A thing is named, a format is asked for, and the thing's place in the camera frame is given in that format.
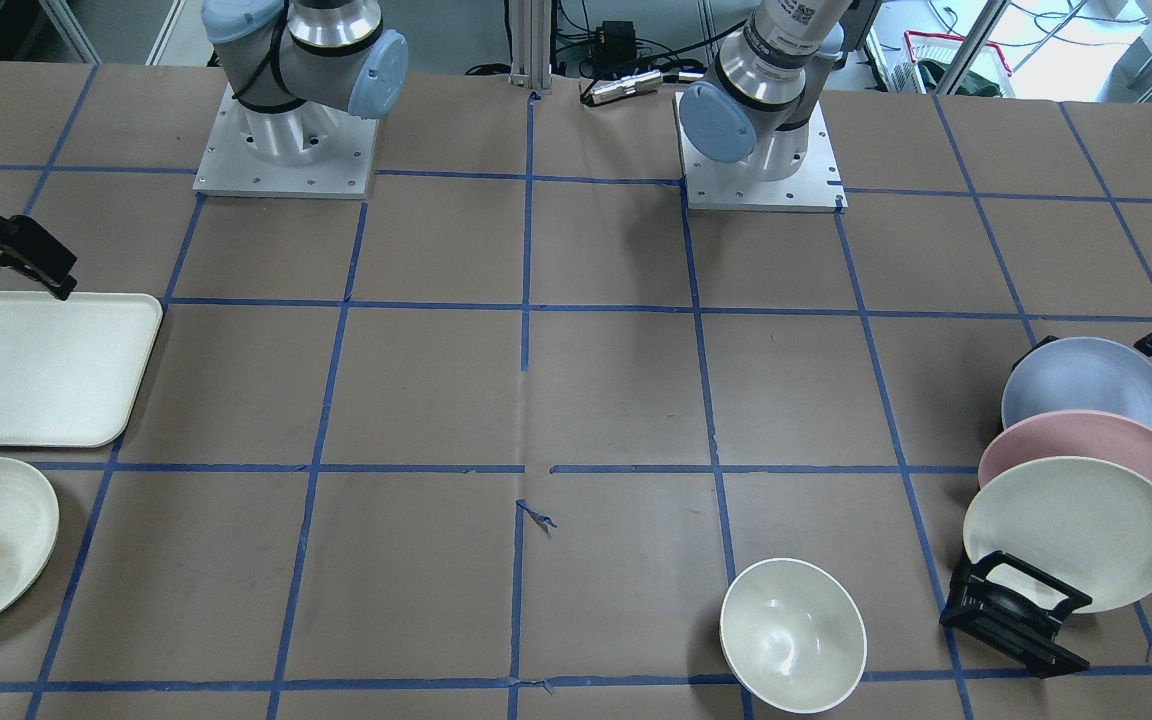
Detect white rectangular tray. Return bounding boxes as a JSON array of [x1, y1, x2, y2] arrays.
[[0, 290, 164, 448]]

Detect aluminium frame post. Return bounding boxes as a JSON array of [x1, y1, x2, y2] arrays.
[[506, 0, 556, 96]]

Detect black dish rack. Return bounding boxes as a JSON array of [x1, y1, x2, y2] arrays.
[[940, 551, 1092, 679]]

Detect cream bowl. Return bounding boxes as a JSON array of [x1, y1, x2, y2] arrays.
[[719, 559, 867, 714]]

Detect pink plate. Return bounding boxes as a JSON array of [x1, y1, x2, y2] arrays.
[[977, 410, 1152, 488]]

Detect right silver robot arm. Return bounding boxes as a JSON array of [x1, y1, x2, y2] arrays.
[[0, 1, 410, 300]]

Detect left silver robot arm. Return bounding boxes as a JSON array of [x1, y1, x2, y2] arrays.
[[675, 1, 1094, 314]]

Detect cream plate in rack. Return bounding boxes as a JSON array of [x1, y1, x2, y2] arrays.
[[963, 456, 1152, 614]]

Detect blue plate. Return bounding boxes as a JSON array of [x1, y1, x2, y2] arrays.
[[1000, 336, 1152, 429]]

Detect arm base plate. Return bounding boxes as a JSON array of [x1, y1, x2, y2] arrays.
[[676, 105, 849, 213], [194, 88, 380, 200]]

